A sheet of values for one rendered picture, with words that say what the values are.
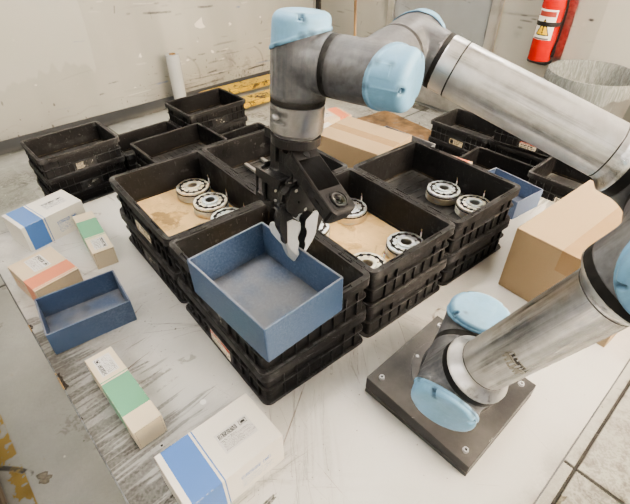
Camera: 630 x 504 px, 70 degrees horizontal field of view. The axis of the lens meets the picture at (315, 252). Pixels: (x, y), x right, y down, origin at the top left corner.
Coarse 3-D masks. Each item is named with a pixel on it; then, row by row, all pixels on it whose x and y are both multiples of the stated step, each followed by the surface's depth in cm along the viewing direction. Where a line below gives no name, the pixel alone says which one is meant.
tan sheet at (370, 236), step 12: (372, 216) 133; (336, 228) 129; (348, 228) 129; (360, 228) 129; (372, 228) 129; (384, 228) 129; (336, 240) 124; (348, 240) 124; (360, 240) 124; (372, 240) 124; (384, 240) 124; (372, 252) 120
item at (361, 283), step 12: (264, 204) 120; (228, 216) 116; (240, 216) 116; (204, 228) 112; (180, 240) 108; (324, 240) 108; (180, 252) 104; (336, 252) 104; (348, 264) 101; (348, 288) 95; (360, 288) 97
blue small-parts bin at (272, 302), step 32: (256, 224) 77; (192, 256) 71; (224, 256) 75; (256, 256) 81; (224, 288) 75; (256, 288) 75; (288, 288) 75; (320, 288) 73; (256, 320) 60; (288, 320) 62; (320, 320) 68
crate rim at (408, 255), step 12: (348, 168) 136; (372, 180) 130; (396, 192) 125; (432, 216) 116; (444, 228) 111; (432, 240) 108; (348, 252) 104; (408, 252) 104; (420, 252) 107; (360, 264) 101; (384, 264) 101; (396, 264) 102; (372, 276) 99; (384, 276) 101
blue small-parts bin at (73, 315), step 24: (72, 288) 119; (96, 288) 123; (120, 288) 122; (48, 312) 119; (72, 312) 120; (96, 312) 120; (120, 312) 114; (48, 336) 106; (72, 336) 110; (96, 336) 114
